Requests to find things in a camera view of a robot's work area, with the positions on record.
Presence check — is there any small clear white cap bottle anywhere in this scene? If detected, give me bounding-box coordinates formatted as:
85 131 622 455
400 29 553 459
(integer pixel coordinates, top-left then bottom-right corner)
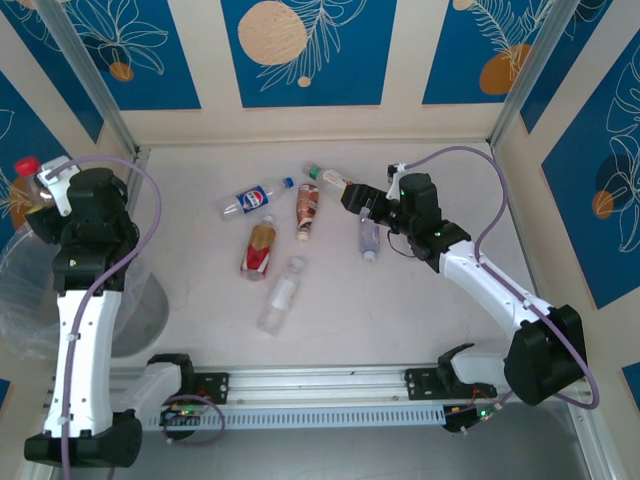
358 212 382 263

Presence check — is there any green cap white label bottle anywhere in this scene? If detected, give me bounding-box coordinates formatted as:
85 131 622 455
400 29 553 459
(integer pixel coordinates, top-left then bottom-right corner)
302 162 354 194

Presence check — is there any red cap plastic bottle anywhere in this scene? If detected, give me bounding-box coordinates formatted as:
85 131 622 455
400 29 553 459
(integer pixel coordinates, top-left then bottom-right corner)
13 156 56 211

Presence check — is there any blue label cola bottle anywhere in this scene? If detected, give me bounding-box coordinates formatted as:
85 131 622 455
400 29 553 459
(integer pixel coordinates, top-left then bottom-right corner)
218 177 296 221

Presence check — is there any orange drink red label bottle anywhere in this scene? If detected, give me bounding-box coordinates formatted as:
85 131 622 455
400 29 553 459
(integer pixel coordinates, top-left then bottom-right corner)
239 214 279 282

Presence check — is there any tall clear white label bottle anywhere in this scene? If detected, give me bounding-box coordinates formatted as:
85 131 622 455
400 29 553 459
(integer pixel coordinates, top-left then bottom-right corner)
257 256 307 335

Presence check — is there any bin with clear plastic liner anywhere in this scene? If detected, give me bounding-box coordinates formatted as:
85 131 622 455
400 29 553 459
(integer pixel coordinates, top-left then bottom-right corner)
0 224 171 361

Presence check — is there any brown label plastic bottle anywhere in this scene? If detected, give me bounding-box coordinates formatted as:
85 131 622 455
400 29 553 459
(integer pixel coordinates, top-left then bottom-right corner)
294 182 321 244

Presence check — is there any small circuit board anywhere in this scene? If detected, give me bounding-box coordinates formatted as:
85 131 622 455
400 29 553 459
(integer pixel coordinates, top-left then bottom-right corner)
442 403 504 435
159 403 211 426

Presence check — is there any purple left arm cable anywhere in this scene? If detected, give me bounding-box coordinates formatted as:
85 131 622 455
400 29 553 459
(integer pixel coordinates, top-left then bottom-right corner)
47 154 164 480

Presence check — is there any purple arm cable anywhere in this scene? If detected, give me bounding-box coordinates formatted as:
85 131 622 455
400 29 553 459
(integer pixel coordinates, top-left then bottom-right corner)
47 154 164 480
402 144 601 411

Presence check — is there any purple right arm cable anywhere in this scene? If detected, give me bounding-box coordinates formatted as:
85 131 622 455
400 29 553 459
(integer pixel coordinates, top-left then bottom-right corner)
402 144 601 411

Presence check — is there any aluminium frame post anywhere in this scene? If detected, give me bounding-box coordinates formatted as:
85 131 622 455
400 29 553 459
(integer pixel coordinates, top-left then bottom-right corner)
567 399 619 480
488 0 581 156
34 0 151 171

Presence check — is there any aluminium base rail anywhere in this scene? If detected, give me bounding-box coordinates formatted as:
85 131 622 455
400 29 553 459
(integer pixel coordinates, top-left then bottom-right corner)
107 365 509 402

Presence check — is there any grey slotted cable duct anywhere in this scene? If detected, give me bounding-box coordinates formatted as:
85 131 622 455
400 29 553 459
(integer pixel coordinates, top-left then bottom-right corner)
114 404 446 430

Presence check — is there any purple cable loop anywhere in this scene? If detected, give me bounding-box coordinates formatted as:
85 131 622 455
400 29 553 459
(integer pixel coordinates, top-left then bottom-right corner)
163 394 226 447

